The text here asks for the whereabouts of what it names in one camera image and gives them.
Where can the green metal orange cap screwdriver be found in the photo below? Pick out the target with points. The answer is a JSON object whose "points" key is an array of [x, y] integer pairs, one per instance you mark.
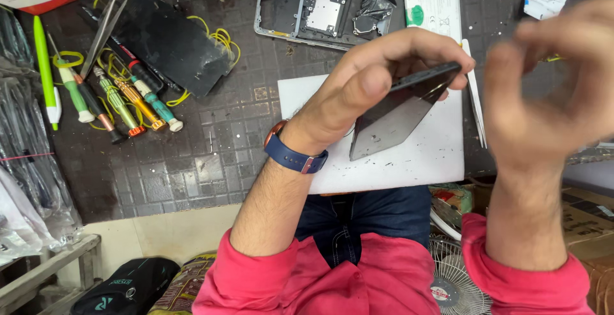
{"points": [[120, 106]]}

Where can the teal white cap screwdriver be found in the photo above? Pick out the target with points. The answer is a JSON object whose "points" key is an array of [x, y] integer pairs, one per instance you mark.
{"points": [[160, 108]]}

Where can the white plastic tweezers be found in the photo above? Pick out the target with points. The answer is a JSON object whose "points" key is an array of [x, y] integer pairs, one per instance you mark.
{"points": [[475, 99]]}

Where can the person's left hand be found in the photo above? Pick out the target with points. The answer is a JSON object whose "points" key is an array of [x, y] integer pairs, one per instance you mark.
{"points": [[326, 108]]}

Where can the red shirt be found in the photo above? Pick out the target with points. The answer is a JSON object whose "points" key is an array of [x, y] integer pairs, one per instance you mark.
{"points": [[336, 281]]}

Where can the black copper tip screwdriver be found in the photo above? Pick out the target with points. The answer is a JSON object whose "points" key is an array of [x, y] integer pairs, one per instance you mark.
{"points": [[98, 113]]}

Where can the small metal pin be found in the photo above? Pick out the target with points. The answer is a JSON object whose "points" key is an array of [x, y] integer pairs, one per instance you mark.
{"points": [[211, 142]]}

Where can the person's right fingers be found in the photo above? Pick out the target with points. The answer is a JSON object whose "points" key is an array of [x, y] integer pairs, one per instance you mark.
{"points": [[566, 41]]}

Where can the green and white pen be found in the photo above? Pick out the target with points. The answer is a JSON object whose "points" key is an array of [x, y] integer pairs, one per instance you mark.
{"points": [[44, 65]]}

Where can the person's right hand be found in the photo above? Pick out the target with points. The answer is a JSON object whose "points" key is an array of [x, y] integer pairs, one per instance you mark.
{"points": [[551, 104]]}

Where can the grey phone middle frame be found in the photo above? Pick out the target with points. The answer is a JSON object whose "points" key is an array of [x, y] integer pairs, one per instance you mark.
{"points": [[288, 13]]}

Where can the wooden bench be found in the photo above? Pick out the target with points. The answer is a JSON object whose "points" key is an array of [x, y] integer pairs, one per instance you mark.
{"points": [[43, 272]]}

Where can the gold metal screwdriver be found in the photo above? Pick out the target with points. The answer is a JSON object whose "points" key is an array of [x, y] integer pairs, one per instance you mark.
{"points": [[139, 106]]}

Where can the colourful small packet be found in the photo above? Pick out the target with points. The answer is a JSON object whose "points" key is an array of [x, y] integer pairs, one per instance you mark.
{"points": [[451, 197]]}

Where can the steel tweezers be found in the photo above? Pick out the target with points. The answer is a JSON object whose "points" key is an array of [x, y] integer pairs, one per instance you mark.
{"points": [[98, 41]]}

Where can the brown cardboard carton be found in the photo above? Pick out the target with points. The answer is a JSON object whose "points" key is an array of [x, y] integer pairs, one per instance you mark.
{"points": [[587, 224]]}

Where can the black zip bag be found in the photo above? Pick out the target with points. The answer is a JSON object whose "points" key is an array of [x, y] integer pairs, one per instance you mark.
{"points": [[124, 288]]}

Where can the white foam work sheet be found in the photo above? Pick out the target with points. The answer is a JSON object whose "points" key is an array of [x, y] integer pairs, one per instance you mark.
{"points": [[422, 161]]}

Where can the white phone battery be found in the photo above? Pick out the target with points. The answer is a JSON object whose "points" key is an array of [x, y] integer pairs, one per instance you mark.
{"points": [[434, 5]]}

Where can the black phone back cover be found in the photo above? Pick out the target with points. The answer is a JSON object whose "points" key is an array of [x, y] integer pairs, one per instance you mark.
{"points": [[168, 41]]}

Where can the black phone display panel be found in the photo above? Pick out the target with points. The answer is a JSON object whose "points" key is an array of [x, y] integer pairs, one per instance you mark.
{"points": [[393, 118]]}

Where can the white table fan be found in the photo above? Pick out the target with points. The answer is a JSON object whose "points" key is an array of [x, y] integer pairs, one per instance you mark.
{"points": [[455, 281]]}

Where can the heap of clear plastic bags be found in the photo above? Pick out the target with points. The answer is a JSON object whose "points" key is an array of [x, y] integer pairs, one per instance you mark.
{"points": [[29, 171]]}

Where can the printed foil packet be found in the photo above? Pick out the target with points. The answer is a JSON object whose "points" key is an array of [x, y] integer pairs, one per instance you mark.
{"points": [[184, 284]]}

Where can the blue jeans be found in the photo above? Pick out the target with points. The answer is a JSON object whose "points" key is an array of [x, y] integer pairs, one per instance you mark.
{"points": [[374, 219]]}

